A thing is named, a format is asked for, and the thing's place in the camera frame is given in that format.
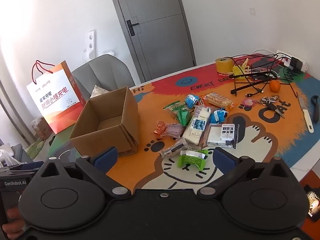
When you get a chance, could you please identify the green white snack packet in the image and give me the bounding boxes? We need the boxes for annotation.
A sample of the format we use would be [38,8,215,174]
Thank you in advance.
[177,149,213,172]

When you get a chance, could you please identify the yellow plastic clips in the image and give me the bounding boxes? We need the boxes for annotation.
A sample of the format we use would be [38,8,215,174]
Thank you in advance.
[232,59,252,77]

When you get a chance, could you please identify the long bread packet blue label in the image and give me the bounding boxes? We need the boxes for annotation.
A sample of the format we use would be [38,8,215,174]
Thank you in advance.
[182,105,212,145]

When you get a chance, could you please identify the white bread packet black label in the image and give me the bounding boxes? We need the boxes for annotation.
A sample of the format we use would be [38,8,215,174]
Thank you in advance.
[201,123,240,149]

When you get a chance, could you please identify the orange red snack packet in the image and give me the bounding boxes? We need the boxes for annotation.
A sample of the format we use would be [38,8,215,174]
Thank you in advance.
[153,121,167,137]

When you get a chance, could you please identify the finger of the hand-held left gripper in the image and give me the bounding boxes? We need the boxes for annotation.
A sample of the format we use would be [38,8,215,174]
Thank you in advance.
[24,161,45,172]

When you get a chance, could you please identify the black charger plug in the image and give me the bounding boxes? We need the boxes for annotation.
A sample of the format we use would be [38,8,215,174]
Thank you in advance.
[290,57,304,70]

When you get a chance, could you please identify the bunch of keys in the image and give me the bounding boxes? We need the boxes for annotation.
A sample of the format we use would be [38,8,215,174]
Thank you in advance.
[260,94,285,118]

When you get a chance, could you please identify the grey door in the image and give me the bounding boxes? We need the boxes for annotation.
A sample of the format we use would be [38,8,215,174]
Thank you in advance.
[106,0,197,83]

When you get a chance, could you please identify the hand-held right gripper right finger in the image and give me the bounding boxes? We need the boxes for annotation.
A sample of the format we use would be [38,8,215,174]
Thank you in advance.
[196,147,292,200]

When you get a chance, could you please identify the white foam packing piece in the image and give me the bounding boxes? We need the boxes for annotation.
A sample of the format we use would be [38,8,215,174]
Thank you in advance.
[82,30,97,62]

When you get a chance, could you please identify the orange white paper gift bag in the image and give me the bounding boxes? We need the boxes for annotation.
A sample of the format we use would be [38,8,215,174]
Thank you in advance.
[26,60,85,134]

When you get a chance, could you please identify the black curved tool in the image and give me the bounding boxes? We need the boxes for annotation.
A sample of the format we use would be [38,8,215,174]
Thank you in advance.
[311,95,320,123]

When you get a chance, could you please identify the yellow tape roll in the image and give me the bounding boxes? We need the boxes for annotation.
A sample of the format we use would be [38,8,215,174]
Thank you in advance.
[215,57,235,74]

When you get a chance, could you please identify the black flat pad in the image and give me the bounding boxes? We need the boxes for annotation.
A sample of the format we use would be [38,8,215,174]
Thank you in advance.
[250,56,283,70]

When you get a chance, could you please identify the white power strip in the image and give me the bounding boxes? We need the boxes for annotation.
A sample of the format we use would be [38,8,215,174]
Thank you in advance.
[276,51,308,72]

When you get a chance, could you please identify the dark green snack packet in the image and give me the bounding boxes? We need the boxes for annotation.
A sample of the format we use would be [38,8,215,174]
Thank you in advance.
[176,110,193,125]

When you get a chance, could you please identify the grey upholstered chair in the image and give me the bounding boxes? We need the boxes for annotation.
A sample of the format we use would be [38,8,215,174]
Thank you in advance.
[71,54,135,100]

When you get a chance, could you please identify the pink snack packet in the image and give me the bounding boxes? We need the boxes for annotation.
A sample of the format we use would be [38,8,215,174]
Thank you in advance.
[162,123,187,139]

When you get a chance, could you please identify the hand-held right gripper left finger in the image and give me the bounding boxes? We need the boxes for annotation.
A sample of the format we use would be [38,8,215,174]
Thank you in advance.
[37,147,132,200]

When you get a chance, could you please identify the cardboard carton with plastic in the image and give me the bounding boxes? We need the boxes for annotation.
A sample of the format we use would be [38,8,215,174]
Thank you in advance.
[31,117,53,140]

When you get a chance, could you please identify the colourful cat table mat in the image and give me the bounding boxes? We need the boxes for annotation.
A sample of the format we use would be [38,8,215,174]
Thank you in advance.
[49,57,320,190]

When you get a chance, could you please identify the grey upholstered seat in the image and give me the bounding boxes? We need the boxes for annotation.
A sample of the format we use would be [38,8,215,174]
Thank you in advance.
[11,144,34,164]

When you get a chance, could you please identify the clear packet of small cakes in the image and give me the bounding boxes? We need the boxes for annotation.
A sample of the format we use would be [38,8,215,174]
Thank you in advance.
[204,92,234,110]

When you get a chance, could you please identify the green floor mat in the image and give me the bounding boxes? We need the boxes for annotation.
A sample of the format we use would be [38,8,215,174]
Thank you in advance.
[26,137,54,160]

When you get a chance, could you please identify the brown cardboard box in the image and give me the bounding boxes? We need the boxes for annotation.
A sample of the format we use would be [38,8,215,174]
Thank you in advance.
[69,86,139,157]

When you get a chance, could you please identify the white handled knife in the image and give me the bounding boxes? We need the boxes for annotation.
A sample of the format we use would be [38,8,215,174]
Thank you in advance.
[298,95,315,133]

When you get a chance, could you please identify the black white striped snack packet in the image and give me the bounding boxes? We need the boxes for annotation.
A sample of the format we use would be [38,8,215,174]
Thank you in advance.
[160,139,194,159]

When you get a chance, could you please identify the white plastic bag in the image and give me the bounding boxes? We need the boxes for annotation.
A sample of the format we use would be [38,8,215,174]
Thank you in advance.
[0,149,15,167]

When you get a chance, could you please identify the person's left hand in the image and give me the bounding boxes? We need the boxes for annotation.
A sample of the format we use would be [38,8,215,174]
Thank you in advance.
[1,207,27,234]

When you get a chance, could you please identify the black door handle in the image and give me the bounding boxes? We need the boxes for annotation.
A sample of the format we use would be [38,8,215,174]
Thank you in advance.
[126,19,139,36]

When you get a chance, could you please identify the dotted cream cushion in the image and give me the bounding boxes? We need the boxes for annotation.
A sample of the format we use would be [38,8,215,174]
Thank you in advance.
[90,85,110,98]

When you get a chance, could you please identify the light green snack packet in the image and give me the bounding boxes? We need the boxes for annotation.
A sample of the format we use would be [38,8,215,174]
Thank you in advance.
[164,101,188,117]

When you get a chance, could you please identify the black wire laptop stand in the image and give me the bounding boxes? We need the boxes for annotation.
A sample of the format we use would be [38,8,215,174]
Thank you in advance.
[230,55,299,97]

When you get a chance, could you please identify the black charging cable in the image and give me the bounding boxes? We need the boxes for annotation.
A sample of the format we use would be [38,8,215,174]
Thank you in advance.
[246,52,293,93]
[225,54,278,98]

